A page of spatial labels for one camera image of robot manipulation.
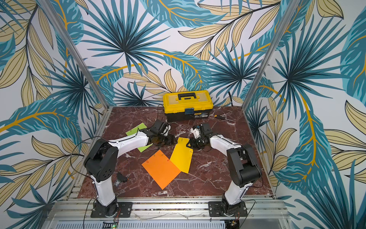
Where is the yellow paper sheet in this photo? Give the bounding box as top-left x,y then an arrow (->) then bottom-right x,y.
170,137 -> 193,174

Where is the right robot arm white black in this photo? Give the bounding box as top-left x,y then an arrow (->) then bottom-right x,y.
186,135 -> 262,217

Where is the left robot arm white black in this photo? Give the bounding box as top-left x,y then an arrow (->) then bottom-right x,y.
84,128 -> 177,218

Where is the green paper sheet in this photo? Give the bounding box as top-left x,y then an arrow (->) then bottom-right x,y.
126,123 -> 152,153

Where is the small screwdriver yellow black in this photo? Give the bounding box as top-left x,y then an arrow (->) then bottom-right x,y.
214,115 -> 226,120

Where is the orange paper sheet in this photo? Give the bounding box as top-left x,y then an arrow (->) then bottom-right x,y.
142,150 -> 181,189

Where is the yellow black toolbox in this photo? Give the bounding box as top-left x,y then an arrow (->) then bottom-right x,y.
163,90 -> 214,122

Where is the small black clip object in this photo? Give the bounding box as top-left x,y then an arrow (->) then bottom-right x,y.
115,172 -> 129,186

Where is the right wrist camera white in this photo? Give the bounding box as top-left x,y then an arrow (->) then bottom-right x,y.
190,127 -> 201,139

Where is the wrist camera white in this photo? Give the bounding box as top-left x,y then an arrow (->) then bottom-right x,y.
160,122 -> 171,136
190,127 -> 201,139

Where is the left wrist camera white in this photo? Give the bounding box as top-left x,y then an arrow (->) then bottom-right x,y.
160,122 -> 171,136

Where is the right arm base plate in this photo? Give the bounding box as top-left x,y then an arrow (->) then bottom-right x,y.
208,200 -> 248,217

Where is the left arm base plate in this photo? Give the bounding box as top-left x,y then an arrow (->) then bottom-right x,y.
91,201 -> 132,218

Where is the aluminium frame rail front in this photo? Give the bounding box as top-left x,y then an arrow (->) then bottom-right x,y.
42,196 -> 294,229

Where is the right aluminium corner post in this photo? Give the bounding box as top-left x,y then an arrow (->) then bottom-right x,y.
242,1 -> 300,112

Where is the aluminium corner post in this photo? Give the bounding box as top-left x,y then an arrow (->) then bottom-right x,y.
242,1 -> 300,112
39,0 -> 109,110

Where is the left aluminium corner post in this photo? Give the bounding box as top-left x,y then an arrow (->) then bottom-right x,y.
39,0 -> 109,110

